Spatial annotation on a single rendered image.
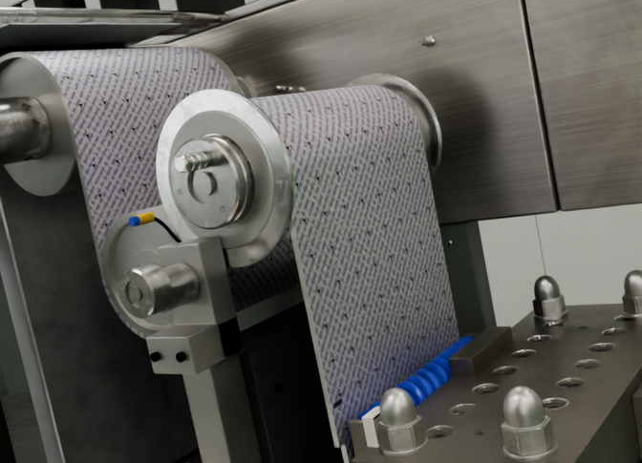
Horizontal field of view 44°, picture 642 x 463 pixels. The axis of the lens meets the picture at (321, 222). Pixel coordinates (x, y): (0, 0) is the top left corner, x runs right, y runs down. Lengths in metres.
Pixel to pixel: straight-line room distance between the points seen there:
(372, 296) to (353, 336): 0.05
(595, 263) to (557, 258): 0.16
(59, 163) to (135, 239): 0.12
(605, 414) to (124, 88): 0.54
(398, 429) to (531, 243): 2.87
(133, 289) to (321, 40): 0.47
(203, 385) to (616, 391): 0.33
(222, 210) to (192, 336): 0.10
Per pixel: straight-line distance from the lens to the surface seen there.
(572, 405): 0.65
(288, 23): 1.01
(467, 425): 0.63
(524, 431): 0.56
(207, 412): 0.68
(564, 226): 3.38
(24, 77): 0.85
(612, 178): 0.85
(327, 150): 0.67
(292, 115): 0.66
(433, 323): 0.79
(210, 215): 0.64
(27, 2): 1.40
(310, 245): 0.63
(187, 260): 0.65
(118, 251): 0.77
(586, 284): 3.41
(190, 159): 0.61
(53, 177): 0.84
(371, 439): 0.62
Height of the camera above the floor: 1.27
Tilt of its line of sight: 6 degrees down
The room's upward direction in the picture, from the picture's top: 11 degrees counter-clockwise
